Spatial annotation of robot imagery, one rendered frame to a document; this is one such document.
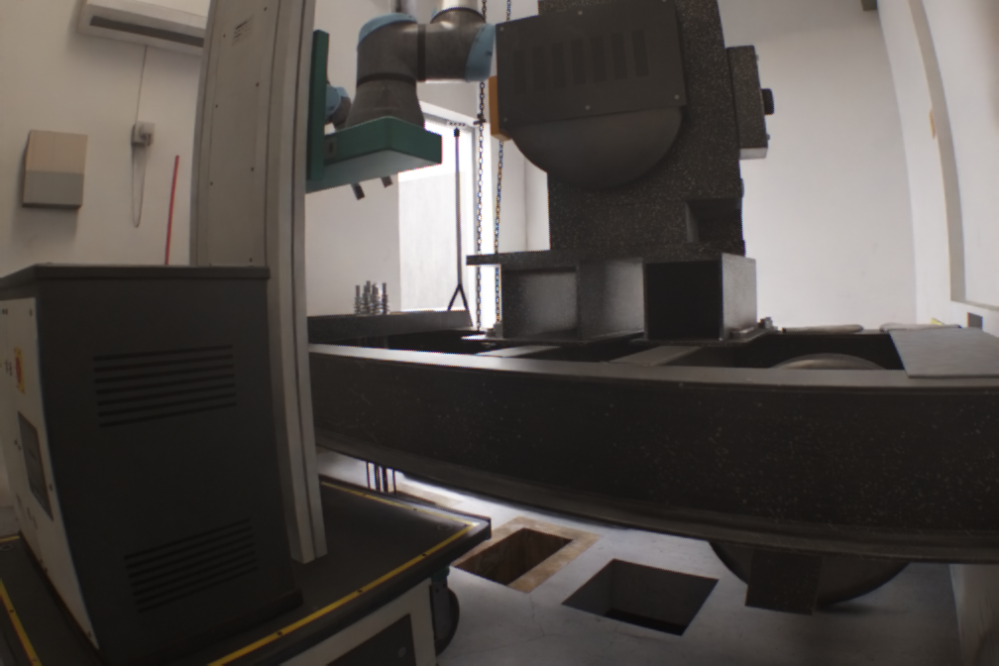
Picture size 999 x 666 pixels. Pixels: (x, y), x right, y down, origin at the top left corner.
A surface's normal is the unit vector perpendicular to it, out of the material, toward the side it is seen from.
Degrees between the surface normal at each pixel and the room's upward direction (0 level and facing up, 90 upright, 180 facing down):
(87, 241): 90
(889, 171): 90
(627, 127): 90
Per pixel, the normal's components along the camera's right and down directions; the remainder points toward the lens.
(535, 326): 0.79, -0.03
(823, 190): -0.62, 0.02
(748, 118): -0.42, 0.01
